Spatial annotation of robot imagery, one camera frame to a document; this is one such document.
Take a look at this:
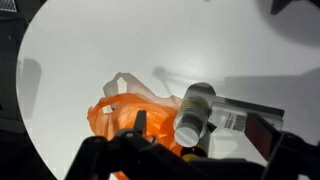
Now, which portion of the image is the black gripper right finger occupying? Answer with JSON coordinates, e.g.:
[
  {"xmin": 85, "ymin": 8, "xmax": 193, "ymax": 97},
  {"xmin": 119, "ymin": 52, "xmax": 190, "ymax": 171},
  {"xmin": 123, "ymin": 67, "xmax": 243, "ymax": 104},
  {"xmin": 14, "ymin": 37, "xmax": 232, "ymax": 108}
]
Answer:
[{"xmin": 244, "ymin": 113, "xmax": 320, "ymax": 180}]

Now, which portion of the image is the brown bottle yellow cap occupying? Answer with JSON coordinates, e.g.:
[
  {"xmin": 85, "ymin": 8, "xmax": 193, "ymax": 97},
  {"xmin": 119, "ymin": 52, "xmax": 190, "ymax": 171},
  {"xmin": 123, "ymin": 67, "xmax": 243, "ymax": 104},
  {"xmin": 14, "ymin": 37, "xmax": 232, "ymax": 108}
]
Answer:
[{"xmin": 180, "ymin": 129, "xmax": 211, "ymax": 161}]

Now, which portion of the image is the white rectangular box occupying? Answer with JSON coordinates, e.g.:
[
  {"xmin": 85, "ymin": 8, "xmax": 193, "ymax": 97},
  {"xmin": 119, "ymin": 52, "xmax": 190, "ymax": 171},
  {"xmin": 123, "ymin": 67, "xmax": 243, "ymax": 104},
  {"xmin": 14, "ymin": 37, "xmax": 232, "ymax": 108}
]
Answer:
[{"xmin": 209, "ymin": 96, "xmax": 284, "ymax": 159}]

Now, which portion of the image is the white round pedestal table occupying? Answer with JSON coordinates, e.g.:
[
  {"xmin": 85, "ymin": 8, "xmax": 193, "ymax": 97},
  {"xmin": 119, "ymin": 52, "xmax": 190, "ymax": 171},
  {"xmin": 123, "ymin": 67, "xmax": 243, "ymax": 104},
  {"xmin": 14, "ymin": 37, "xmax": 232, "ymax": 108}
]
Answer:
[{"xmin": 17, "ymin": 0, "xmax": 320, "ymax": 179}]

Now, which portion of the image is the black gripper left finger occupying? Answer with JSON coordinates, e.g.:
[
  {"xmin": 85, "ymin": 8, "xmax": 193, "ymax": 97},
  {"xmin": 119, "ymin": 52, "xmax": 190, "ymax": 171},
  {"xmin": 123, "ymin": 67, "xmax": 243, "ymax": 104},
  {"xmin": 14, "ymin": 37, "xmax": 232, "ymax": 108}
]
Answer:
[{"xmin": 65, "ymin": 110, "xmax": 158, "ymax": 180}]

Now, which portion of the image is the orange plastic bag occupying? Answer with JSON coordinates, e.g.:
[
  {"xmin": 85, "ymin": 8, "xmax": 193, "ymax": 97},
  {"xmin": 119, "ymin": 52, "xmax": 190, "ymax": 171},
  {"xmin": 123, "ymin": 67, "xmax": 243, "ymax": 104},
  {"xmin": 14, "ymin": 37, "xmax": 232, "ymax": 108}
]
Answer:
[{"xmin": 87, "ymin": 71, "xmax": 184, "ymax": 180}]

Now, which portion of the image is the white pill bottle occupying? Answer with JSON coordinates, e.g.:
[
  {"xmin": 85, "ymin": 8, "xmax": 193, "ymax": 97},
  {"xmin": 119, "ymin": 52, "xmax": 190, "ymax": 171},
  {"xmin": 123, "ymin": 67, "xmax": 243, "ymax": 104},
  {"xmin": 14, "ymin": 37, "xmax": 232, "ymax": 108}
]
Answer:
[{"xmin": 173, "ymin": 82, "xmax": 216, "ymax": 147}]

